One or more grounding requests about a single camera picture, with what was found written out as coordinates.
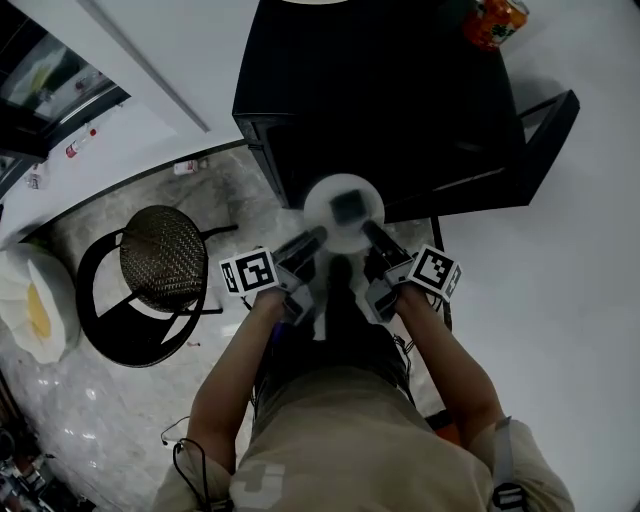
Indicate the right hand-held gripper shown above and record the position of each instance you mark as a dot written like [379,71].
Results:
[435,272]

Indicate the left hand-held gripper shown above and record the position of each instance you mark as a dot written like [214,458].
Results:
[250,272]

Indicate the dark block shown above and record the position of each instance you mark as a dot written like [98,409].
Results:
[346,206]

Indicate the black mini fridge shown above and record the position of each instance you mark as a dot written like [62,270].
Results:
[375,100]

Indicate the person's right forearm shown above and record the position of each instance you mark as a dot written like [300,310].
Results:
[450,370]

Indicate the person's left forearm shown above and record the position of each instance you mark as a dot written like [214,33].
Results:
[225,380]

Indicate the person's black shoe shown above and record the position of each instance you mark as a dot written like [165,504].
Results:
[340,272]

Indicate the clear bottle red label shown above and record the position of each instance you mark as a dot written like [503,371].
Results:
[187,167]

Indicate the black wicker chair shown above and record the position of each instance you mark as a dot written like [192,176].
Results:
[160,255]

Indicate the orange box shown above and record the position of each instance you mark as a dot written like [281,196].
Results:
[441,424]

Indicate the person's beige shirt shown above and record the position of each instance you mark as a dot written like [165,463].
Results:
[360,450]

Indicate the orange drink can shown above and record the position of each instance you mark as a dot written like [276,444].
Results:
[492,22]

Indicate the clear bottle red cap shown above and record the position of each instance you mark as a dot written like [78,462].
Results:
[80,145]

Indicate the small clear cup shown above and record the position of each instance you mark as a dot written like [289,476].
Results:
[36,176]

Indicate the white flower-shaped cushion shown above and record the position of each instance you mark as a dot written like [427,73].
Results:
[20,300]

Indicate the dark equipment pile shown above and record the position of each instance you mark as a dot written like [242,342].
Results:
[17,475]

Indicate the black window frame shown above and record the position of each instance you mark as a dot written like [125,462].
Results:
[30,140]

